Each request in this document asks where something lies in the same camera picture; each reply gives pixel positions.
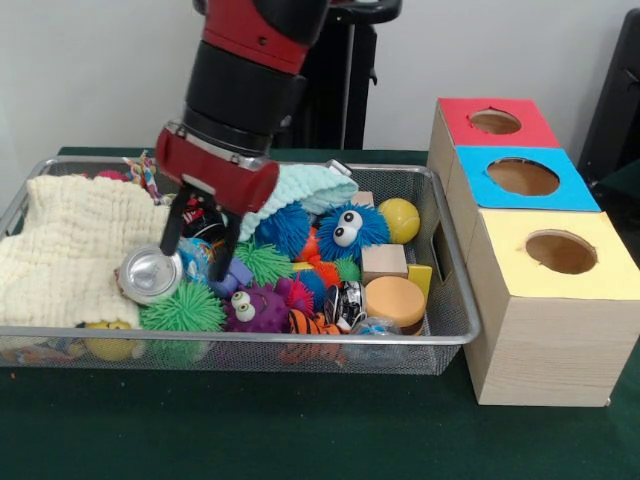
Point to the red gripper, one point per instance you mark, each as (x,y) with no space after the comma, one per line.
(215,175)

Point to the red black packet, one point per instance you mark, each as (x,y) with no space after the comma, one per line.
(203,228)

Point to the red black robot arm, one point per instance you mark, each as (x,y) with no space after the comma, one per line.
(245,90)

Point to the clear mesh bin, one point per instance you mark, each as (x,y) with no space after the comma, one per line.
(445,300)

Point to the wooden box with three holes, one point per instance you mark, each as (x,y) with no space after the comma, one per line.
(545,330)

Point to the silver can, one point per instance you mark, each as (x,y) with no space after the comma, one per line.
(148,275)

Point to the small green spiky ball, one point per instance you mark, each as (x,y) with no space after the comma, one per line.
(265,264)

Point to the large green spiky ball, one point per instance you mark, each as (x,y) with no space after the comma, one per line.
(182,310)

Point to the purple spiky ball with eyes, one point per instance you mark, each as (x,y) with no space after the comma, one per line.
(258,310)

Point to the mint green knit cloth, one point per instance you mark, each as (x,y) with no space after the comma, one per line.
(312,185)

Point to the cream waffle cloth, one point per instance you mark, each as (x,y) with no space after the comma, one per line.
(75,240)

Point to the orange tiger striped toy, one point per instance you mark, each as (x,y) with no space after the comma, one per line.
(312,323)

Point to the blue fuzzy ball with eyes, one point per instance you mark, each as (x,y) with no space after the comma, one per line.
(352,232)

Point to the wooden cube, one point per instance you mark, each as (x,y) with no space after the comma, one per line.
(384,262)

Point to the yellow ball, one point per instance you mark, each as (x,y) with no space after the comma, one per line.
(399,220)

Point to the round wooden disc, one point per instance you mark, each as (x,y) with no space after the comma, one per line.
(395,300)

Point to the yellow block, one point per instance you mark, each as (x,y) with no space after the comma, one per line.
(420,280)

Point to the black chair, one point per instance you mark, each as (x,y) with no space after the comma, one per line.
(615,110)

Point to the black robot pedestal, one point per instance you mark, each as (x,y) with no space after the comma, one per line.
(365,90)

